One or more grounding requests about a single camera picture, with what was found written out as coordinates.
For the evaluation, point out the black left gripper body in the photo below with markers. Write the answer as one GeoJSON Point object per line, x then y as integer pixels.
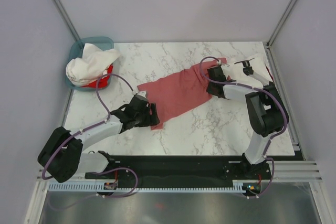
{"type": "Point", "coordinates": [143, 119]}

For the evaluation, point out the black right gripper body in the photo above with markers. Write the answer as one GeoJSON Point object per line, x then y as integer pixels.
{"type": "Point", "coordinates": [209, 89]}

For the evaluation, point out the salmon pink t-shirt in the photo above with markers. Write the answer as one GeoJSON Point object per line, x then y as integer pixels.
{"type": "Point", "coordinates": [179, 92]}

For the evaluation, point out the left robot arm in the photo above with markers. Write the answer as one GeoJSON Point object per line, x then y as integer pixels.
{"type": "Point", "coordinates": [64, 155]}

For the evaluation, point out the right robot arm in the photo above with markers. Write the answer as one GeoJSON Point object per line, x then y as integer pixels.
{"type": "Point", "coordinates": [267, 114]}

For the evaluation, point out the folded white printed t-shirt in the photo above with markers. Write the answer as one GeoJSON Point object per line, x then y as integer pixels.
{"type": "Point", "coordinates": [260, 77]}

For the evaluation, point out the crumpled red t-shirt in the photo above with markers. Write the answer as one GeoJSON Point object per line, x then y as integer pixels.
{"type": "Point", "coordinates": [103, 82]}

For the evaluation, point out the folded red t-shirt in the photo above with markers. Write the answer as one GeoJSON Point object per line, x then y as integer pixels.
{"type": "Point", "coordinates": [269, 72]}

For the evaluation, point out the crumpled white t-shirt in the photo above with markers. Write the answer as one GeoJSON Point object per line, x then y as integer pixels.
{"type": "Point", "coordinates": [91, 65]}

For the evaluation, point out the teal plastic basket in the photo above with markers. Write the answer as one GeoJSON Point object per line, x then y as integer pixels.
{"type": "Point", "coordinates": [104, 43]}

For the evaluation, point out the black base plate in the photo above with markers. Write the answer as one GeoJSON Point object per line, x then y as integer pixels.
{"type": "Point", "coordinates": [181, 170]}

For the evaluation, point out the white slotted cable duct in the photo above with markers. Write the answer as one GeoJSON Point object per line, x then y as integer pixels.
{"type": "Point", "coordinates": [104, 187]}

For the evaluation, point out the aluminium front rail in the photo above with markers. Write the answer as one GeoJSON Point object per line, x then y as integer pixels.
{"type": "Point", "coordinates": [295, 171]}

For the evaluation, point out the right aluminium frame post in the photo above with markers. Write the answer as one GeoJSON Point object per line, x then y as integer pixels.
{"type": "Point", "coordinates": [286, 14]}

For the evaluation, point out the aluminium frame post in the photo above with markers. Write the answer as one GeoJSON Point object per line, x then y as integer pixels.
{"type": "Point", "coordinates": [66, 18]}
{"type": "Point", "coordinates": [286, 14]}

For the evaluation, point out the left aluminium frame post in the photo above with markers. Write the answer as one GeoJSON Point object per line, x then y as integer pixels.
{"type": "Point", "coordinates": [66, 18]}

